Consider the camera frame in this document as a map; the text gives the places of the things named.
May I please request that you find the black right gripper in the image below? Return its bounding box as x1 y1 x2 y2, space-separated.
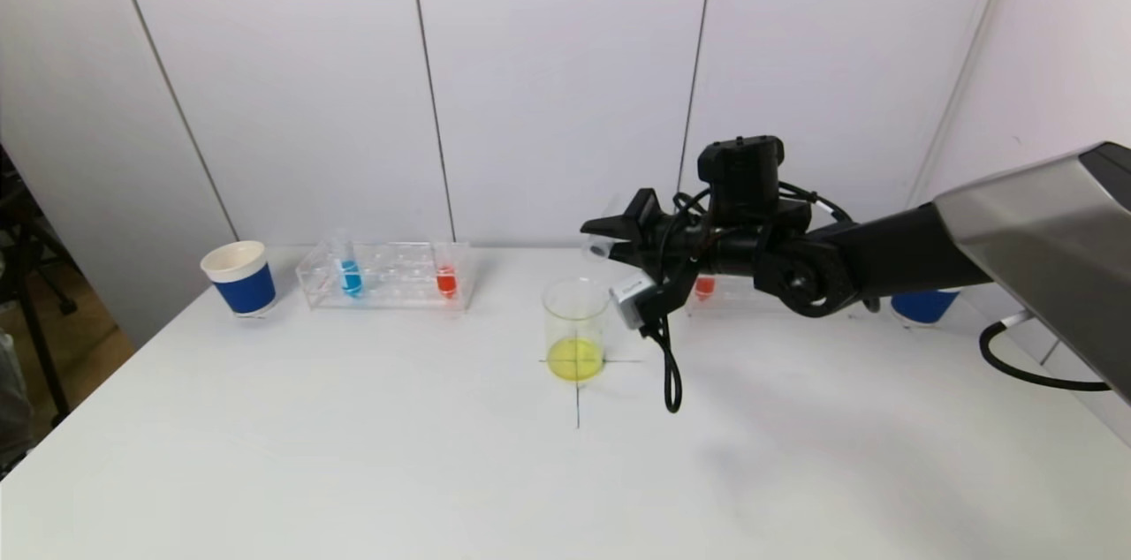
580 187 713 284

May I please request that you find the clear acrylic test tube rack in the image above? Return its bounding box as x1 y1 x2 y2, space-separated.
296 242 474 312
680 273 869 318

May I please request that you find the clear glass beaker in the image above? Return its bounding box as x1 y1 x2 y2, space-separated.
542 277 614 382

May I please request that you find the test tube with blue pigment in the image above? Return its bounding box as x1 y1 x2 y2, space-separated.
334 229 365 299

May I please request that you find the blue and white paper cup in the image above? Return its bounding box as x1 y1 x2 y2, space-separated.
891 289 961 328
200 240 277 318

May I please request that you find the black tripod stand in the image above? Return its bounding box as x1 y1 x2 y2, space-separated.
0 145 102 442

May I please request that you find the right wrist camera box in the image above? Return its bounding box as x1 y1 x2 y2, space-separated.
611 273 657 331

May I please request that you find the black looped camera cable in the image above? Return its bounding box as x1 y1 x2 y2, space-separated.
649 313 684 414

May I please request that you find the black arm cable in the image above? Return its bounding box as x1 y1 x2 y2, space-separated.
979 322 1111 392

